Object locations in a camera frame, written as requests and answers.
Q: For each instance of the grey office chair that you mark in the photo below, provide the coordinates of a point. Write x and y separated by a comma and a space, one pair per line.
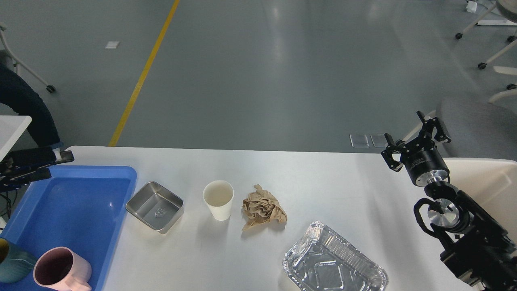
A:
477, 129

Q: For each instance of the white side table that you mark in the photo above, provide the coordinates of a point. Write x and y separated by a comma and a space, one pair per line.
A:
11, 129

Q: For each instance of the seated person in jeans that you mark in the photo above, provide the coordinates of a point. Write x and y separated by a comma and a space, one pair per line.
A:
22, 99

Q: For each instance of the floor socket plate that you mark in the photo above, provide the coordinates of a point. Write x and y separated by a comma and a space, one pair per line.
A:
359, 141
379, 140

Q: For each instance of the white paper cup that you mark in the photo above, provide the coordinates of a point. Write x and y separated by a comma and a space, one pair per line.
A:
218, 196

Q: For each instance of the left floor socket plate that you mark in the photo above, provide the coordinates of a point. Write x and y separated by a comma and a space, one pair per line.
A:
359, 141

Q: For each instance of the beige plastic bin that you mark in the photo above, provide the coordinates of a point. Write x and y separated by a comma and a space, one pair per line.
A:
492, 183

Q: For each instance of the square stainless steel dish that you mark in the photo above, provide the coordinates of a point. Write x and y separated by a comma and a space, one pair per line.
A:
156, 207

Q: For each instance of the right floor socket plate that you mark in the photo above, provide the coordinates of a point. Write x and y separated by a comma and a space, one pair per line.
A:
379, 140

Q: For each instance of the pink mug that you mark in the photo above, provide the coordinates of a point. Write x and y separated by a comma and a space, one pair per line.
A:
61, 269

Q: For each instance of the teal ceramic mug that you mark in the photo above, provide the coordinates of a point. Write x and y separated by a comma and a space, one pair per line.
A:
15, 262

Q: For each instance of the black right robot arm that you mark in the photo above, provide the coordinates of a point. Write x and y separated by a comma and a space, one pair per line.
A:
477, 249

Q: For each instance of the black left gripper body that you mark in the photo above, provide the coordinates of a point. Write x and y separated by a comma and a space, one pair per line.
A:
7, 172

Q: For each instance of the blue plastic tray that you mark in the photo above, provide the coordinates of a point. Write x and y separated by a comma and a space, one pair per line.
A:
79, 207

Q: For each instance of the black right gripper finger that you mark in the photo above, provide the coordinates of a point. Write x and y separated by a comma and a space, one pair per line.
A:
432, 132
393, 147

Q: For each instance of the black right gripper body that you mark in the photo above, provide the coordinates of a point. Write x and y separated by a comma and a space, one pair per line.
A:
424, 164

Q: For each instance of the crumpled brown paper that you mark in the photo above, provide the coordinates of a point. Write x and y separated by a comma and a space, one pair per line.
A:
260, 207

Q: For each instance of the aluminium foil tray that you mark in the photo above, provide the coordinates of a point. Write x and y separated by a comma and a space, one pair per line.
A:
322, 260

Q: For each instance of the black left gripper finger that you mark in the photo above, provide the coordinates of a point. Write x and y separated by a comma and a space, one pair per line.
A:
22, 179
38, 157

